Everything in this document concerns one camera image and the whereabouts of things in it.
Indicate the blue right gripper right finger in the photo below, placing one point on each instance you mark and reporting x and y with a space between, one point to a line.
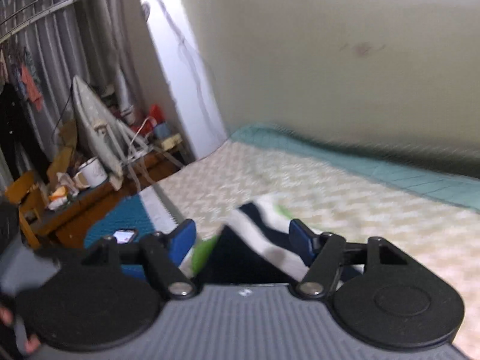
329 258

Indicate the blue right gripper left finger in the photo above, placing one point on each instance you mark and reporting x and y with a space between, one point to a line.
160 256

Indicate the green knitted garment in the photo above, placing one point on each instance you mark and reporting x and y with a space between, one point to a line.
202 252

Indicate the navy white striped sweater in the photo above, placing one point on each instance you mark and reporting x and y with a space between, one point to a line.
262 243

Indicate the person's left hand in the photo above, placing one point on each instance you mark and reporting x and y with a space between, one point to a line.
27 345

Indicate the smartphone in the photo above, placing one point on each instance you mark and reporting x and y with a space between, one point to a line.
125 235

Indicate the wooden low table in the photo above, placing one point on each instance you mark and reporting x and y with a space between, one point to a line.
68 226

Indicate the white bucket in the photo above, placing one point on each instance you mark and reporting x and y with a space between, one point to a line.
91 174

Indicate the folded ironing board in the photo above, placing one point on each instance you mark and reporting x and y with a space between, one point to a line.
115 144

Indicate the red container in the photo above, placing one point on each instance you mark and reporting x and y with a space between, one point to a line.
156 115

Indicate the yellow wooden chair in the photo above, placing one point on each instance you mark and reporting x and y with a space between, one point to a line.
34 200

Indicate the teal quilted blanket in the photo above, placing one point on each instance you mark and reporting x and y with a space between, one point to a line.
457 190

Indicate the grey curtain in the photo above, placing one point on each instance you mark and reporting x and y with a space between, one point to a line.
44 44

